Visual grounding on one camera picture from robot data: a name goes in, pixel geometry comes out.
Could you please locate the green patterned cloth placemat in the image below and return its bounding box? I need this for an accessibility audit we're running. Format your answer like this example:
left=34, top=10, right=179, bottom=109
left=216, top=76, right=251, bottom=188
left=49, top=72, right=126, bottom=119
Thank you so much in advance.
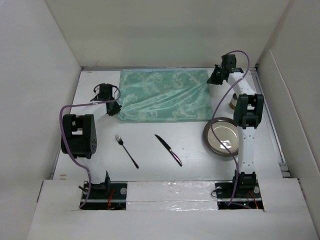
left=118, top=70, right=213, bottom=123

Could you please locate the round plate with dark rim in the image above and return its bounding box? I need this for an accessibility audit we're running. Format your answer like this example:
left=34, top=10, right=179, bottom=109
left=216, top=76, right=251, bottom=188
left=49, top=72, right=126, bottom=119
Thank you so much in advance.
left=203, top=117, right=239, bottom=157

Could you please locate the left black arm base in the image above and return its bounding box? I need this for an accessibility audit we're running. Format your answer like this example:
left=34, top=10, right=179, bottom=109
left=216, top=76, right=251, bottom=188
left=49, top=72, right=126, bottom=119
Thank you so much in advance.
left=80, top=181, right=128, bottom=211

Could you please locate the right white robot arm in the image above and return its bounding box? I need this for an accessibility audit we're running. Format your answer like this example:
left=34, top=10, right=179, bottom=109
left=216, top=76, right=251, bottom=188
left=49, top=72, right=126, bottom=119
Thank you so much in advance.
left=207, top=50, right=265, bottom=197

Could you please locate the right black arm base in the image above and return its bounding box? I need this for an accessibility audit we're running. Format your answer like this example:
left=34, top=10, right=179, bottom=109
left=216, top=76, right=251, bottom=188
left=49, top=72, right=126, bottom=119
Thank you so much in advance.
left=211, top=181, right=264, bottom=210

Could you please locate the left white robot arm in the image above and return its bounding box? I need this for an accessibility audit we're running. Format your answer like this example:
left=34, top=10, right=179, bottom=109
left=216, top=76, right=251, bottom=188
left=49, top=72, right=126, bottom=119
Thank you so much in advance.
left=59, top=83, right=121, bottom=199

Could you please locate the black metal fork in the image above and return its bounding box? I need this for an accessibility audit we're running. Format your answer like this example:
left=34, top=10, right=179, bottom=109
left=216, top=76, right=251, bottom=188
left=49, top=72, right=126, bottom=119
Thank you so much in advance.
left=114, top=134, right=140, bottom=169

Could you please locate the metal cup with white band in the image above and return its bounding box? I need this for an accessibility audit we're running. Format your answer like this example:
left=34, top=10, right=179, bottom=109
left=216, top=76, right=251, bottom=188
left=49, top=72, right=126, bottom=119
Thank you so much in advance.
left=229, top=93, right=238, bottom=110

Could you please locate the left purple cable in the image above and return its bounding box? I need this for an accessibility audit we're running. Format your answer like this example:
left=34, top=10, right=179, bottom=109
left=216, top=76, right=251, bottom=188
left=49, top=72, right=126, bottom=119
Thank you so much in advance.
left=58, top=84, right=122, bottom=208

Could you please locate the black handled table knife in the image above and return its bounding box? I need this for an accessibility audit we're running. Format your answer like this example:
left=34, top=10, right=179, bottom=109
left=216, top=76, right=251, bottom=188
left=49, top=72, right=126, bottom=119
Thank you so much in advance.
left=155, top=134, right=183, bottom=167

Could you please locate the aluminium table edge rail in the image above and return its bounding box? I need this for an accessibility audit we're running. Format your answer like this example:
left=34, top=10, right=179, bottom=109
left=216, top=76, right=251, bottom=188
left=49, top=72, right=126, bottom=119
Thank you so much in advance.
left=250, top=67, right=292, bottom=179

